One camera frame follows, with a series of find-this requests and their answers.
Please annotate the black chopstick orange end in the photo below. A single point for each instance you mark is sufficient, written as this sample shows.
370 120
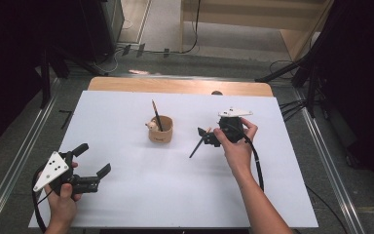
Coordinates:
157 113
196 148

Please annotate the light wooden furniture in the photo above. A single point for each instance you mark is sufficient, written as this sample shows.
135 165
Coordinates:
240 18

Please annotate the dark curtain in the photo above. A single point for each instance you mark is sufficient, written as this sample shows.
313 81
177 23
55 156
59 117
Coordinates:
9 65
363 81

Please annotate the aluminium floor rail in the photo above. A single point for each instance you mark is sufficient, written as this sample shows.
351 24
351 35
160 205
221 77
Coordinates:
16 169
323 146

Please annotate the person's right hand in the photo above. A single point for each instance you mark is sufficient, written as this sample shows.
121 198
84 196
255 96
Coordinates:
238 156

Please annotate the wooden cup with animal figurine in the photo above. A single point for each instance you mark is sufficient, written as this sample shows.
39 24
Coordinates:
160 135

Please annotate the white table cover sheet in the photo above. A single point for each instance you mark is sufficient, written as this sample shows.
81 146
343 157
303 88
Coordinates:
162 195

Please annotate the black metal stand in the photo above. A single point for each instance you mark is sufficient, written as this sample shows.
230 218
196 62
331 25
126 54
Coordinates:
45 81
311 91

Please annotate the black cabinet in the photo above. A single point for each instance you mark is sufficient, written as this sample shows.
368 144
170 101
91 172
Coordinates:
100 29

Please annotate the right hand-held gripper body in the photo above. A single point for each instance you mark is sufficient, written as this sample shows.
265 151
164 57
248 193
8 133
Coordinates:
232 128

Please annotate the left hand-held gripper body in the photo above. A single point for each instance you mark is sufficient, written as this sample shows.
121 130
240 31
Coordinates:
53 169

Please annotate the wooden table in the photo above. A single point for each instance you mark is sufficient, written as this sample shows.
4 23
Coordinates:
175 86

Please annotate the person's left hand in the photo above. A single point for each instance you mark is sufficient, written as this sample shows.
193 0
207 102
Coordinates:
61 211

